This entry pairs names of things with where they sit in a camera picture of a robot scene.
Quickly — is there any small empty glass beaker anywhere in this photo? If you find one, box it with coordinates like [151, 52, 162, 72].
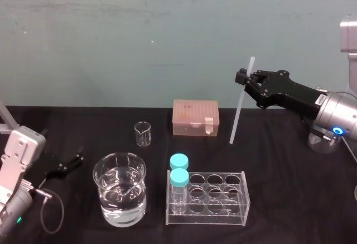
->
[134, 121, 152, 147]

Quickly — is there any large glass beaker with water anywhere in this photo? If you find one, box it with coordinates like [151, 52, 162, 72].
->
[92, 152, 148, 228]

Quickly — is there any clear tube with teal cap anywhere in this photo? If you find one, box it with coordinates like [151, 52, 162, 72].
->
[169, 153, 190, 172]
[169, 168, 191, 214]

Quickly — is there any translucent white stirring rod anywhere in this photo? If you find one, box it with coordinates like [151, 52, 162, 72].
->
[229, 56, 256, 145]

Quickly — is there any thin dark wrist cable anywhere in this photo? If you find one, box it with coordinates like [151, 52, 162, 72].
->
[32, 187, 66, 235]
[311, 126, 357, 162]

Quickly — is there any clear acrylic tube rack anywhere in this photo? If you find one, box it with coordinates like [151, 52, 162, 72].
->
[166, 169, 248, 226]

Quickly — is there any thin dark left wrist cable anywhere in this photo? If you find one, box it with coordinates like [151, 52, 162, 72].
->
[32, 187, 66, 235]

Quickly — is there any small tape strip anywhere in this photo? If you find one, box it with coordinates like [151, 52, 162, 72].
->
[204, 116, 215, 135]

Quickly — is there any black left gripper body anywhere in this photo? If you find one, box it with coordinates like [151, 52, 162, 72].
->
[26, 145, 65, 189]

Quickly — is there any black table cloth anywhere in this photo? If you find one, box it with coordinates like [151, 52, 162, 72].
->
[0, 105, 357, 244]

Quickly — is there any pink translucent pipette tip box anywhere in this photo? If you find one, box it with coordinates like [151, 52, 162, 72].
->
[172, 99, 220, 137]

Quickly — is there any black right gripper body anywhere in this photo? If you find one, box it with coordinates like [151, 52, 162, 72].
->
[257, 70, 327, 119]

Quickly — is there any thin dark right wrist cable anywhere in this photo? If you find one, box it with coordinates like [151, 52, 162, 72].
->
[311, 126, 357, 162]

